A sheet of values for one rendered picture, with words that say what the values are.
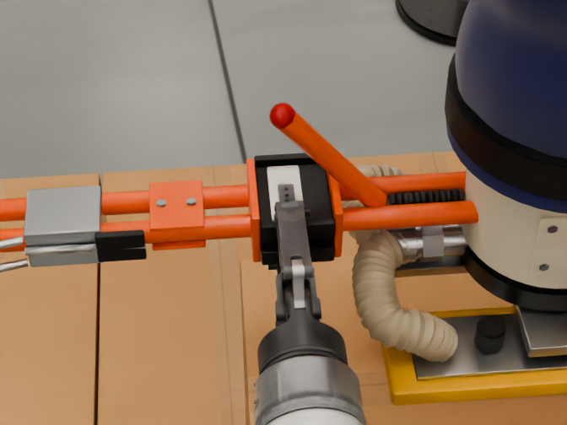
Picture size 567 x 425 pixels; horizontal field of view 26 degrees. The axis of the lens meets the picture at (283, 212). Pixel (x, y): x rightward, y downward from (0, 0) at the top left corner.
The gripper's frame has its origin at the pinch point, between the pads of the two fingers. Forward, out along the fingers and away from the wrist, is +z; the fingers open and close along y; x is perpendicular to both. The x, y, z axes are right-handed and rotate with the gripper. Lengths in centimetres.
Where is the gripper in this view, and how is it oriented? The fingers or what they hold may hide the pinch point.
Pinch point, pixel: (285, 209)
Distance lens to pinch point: 116.2
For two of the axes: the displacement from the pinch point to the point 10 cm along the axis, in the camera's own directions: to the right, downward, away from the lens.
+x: 10.0, -0.6, 0.5
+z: -0.8, -7.1, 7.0
